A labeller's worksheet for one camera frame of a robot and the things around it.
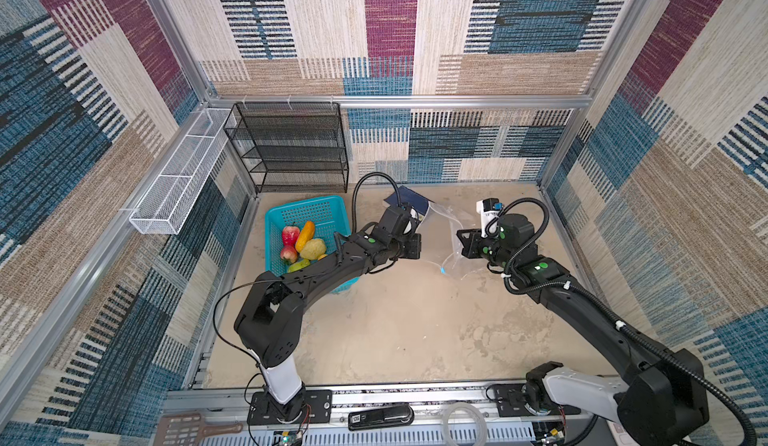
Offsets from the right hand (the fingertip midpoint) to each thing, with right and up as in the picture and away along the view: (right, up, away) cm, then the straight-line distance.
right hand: (458, 237), depth 80 cm
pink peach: (-50, -6, +17) cm, 53 cm away
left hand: (-8, -1, +5) cm, 10 cm away
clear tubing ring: (-4, -39, -9) cm, 40 cm away
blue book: (-7, +11, +35) cm, 38 cm away
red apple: (-51, -1, +22) cm, 56 cm away
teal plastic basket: (-39, +6, +26) cm, 47 cm away
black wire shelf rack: (-54, +30, +30) cm, 68 cm away
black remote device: (-18, -42, -8) cm, 46 cm away
